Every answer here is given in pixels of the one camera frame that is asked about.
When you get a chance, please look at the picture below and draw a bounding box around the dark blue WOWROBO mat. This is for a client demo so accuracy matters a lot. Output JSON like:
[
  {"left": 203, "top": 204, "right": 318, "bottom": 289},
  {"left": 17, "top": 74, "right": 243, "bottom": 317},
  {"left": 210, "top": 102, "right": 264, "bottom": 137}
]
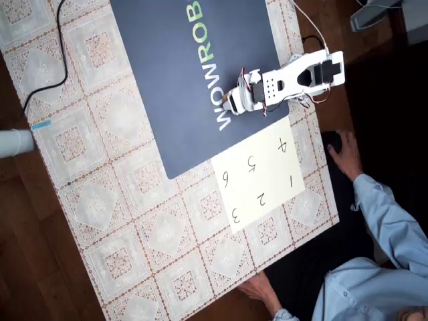
[{"left": 109, "top": 0, "right": 290, "bottom": 181}]

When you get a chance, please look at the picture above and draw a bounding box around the black computer mouse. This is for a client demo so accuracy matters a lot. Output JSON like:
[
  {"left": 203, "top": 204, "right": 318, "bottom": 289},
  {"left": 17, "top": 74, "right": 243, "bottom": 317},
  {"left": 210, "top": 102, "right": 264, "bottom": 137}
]
[{"left": 322, "top": 130, "right": 342, "bottom": 155}]

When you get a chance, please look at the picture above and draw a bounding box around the person's left hand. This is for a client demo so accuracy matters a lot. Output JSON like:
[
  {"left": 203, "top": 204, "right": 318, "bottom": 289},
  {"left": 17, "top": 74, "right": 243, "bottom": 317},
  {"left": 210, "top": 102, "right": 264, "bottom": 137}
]
[{"left": 238, "top": 272, "right": 281, "bottom": 310}]

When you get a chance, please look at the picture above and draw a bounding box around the person's right hand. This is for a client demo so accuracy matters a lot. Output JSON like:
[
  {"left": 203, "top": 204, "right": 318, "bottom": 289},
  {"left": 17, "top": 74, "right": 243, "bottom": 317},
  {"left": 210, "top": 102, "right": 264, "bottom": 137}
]
[{"left": 326, "top": 129, "right": 365, "bottom": 183}]

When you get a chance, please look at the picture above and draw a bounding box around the white paper with handwritten numbers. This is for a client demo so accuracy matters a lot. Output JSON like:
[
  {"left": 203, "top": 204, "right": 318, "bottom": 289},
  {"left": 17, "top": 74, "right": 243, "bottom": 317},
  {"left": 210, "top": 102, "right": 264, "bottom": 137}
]
[{"left": 210, "top": 118, "right": 306, "bottom": 235}]

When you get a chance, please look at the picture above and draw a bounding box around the black camera cable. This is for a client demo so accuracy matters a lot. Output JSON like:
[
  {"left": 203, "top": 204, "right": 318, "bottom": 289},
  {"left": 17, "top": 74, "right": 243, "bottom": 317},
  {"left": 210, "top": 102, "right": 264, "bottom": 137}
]
[{"left": 13, "top": 0, "right": 70, "bottom": 131}]

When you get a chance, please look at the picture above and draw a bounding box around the left forearm in blue sleeve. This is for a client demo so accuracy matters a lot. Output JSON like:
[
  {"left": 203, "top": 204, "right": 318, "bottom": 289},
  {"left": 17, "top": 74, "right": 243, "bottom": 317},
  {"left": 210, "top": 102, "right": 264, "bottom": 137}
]
[{"left": 271, "top": 306, "right": 301, "bottom": 321}]

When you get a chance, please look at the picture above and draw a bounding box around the person in light blue shirt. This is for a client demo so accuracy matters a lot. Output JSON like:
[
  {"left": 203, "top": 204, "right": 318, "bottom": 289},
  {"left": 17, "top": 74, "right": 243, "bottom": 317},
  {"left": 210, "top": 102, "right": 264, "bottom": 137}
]
[{"left": 312, "top": 256, "right": 428, "bottom": 321}]

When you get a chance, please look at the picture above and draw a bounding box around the white cylindrical tube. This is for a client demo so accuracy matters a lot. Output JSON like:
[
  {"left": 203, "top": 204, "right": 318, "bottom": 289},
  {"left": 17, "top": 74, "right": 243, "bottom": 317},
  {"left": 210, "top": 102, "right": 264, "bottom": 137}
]
[{"left": 0, "top": 128, "right": 35, "bottom": 158}]

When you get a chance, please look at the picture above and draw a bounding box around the right forearm in blue sleeve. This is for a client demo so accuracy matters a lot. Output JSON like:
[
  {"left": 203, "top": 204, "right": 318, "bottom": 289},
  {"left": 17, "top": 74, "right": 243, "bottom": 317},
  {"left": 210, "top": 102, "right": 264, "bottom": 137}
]
[{"left": 352, "top": 172, "right": 428, "bottom": 278}]

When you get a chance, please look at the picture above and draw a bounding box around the pale grey box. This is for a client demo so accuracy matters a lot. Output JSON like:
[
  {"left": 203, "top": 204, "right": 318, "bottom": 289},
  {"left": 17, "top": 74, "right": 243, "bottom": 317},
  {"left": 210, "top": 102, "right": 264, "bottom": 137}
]
[{"left": 402, "top": 0, "right": 428, "bottom": 46}]

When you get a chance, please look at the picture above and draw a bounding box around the white lace tablecloth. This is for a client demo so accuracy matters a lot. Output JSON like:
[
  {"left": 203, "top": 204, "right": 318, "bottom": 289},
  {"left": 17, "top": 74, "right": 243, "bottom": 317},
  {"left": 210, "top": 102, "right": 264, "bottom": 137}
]
[{"left": 0, "top": 0, "right": 340, "bottom": 321}]

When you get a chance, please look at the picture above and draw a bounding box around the thin black power cable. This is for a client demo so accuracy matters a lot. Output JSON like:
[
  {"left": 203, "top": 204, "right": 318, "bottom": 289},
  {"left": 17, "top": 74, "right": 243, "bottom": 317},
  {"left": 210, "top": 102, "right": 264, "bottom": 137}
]
[{"left": 302, "top": 35, "right": 327, "bottom": 51}]

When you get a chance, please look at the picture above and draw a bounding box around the grey angled stand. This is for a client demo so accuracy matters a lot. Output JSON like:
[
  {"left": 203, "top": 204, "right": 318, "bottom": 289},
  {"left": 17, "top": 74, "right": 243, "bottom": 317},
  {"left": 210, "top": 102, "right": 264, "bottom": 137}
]
[{"left": 349, "top": 0, "right": 403, "bottom": 33}]

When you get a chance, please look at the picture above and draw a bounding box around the white robot USB cable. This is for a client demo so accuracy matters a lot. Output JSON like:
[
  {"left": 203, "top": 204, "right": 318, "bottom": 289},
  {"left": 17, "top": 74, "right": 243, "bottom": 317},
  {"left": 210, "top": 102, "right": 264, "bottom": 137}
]
[{"left": 293, "top": 0, "right": 331, "bottom": 54}]

